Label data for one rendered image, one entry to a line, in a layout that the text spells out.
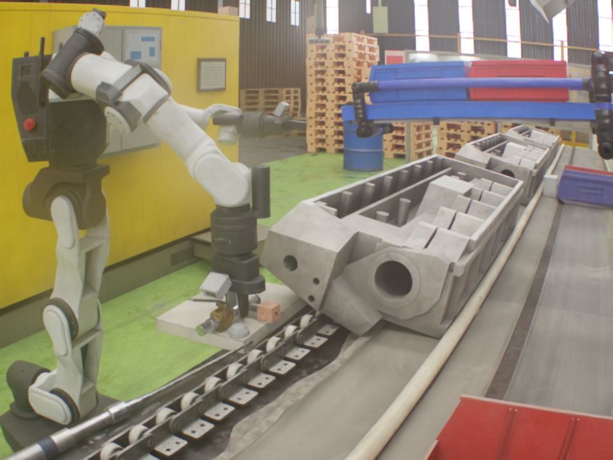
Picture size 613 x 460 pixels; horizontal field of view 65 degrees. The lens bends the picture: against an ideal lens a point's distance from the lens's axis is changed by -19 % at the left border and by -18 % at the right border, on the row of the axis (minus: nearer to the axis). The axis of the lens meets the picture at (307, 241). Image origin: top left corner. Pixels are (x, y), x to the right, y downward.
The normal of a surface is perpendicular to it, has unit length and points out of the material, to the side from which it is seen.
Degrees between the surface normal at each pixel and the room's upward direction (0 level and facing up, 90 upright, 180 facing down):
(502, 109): 90
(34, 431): 0
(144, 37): 90
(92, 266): 90
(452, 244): 22
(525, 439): 88
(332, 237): 30
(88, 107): 103
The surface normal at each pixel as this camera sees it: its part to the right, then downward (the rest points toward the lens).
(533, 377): 0.00, -0.96
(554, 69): -0.48, 0.28
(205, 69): 0.87, 0.13
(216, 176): 0.05, 0.27
